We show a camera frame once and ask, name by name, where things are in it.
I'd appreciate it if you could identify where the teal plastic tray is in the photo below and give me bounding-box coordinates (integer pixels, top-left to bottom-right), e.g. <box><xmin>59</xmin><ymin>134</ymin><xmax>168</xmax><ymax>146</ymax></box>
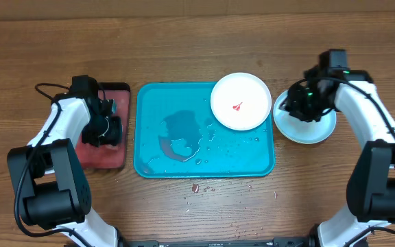
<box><xmin>134</xmin><ymin>82</ymin><xmax>276</xmax><ymax>178</ymax></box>

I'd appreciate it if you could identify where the black tray with red water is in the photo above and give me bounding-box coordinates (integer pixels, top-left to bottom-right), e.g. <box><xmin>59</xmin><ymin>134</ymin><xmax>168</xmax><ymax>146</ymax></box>
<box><xmin>75</xmin><ymin>82</ymin><xmax>130</xmax><ymax>169</ymax></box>

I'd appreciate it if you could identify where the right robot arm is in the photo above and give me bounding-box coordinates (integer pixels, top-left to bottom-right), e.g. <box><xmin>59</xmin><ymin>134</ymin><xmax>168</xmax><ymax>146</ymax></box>
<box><xmin>273</xmin><ymin>49</ymin><xmax>395</xmax><ymax>246</ymax></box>

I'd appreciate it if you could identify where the light blue plate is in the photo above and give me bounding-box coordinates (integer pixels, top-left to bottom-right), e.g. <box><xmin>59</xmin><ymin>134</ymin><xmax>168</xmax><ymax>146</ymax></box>
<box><xmin>273</xmin><ymin>91</ymin><xmax>337</xmax><ymax>144</ymax></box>

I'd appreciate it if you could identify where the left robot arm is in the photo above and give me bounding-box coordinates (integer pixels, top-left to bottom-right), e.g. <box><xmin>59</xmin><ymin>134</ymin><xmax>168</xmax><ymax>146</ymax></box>
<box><xmin>7</xmin><ymin>75</ymin><xmax>129</xmax><ymax>247</ymax></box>

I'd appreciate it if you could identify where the white plate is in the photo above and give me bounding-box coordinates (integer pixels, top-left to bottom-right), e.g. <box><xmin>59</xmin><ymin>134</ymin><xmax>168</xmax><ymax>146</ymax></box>
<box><xmin>210</xmin><ymin>72</ymin><xmax>272</xmax><ymax>131</ymax></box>

